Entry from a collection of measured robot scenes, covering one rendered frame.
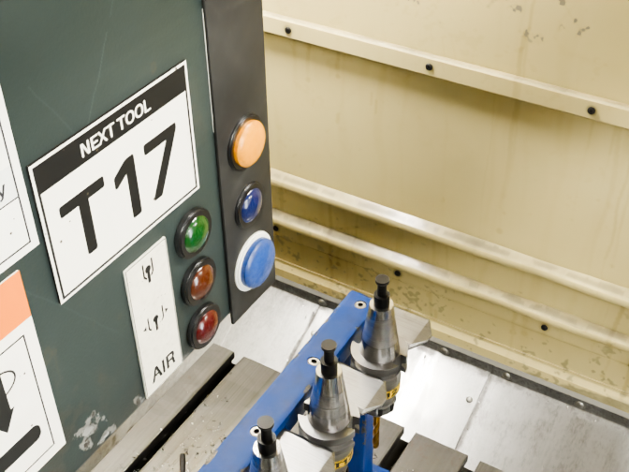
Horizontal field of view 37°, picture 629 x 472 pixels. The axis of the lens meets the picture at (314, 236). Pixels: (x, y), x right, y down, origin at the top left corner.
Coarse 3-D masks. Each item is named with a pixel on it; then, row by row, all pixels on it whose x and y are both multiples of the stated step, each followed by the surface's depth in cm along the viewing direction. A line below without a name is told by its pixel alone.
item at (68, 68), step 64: (0, 0) 32; (64, 0) 34; (128, 0) 38; (192, 0) 41; (0, 64) 33; (64, 64) 36; (128, 64) 39; (192, 64) 43; (64, 128) 37; (128, 256) 43; (64, 320) 41; (128, 320) 45; (64, 384) 42; (128, 384) 47; (64, 448) 44
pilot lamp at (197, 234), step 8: (200, 216) 47; (192, 224) 46; (200, 224) 47; (208, 224) 47; (192, 232) 46; (200, 232) 47; (208, 232) 48; (192, 240) 46; (200, 240) 47; (192, 248) 47
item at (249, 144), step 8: (248, 128) 48; (256, 128) 48; (240, 136) 47; (248, 136) 48; (256, 136) 48; (264, 136) 49; (240, 144) 47; (248, 144) 48; (256, 144) 48; (240, 152) 48; (248, 152) 48; (256, 152) 49; (240, 160) 48; (248, 160) 48; (256, 160) 49
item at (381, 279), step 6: (378, 276) 97; (384, 276) 97; (378, 282) 97; (384, 282) 97; (378, 288) 97; (384, 288) 97; (378, 294) 98; (384, 294) 98; (378, 300) 98; (384, 300) 98; (378, 306) 98; (384, 306) 98
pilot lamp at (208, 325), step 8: (208, 312) 50; (216, 312) 51; (200, 320) 50; (208, 320) 50; (216, 320) 51; (200, 328) 50; (208, 328) 50; (216, 328) 52; (200, 336) 50; (208, 336) 51
